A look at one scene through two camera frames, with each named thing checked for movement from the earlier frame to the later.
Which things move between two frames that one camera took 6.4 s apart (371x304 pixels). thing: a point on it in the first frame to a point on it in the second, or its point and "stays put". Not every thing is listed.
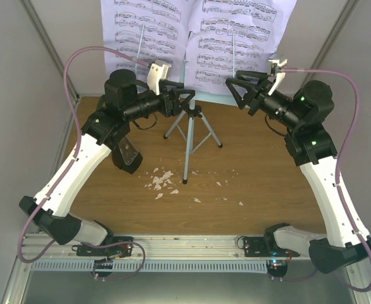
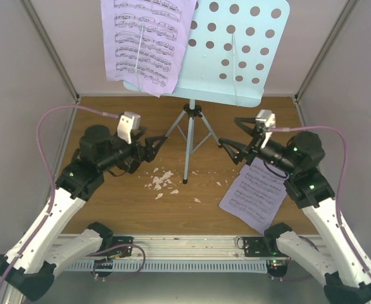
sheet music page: [226, 36] to [256, 195]
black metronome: [119, 161] stays put
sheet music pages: [148, 30] stays put
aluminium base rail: [35, 247] stays put
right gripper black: [259, 90] to [252, 147]
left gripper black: [175, 107] to [149, 154]
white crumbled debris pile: [157, 181] stays put
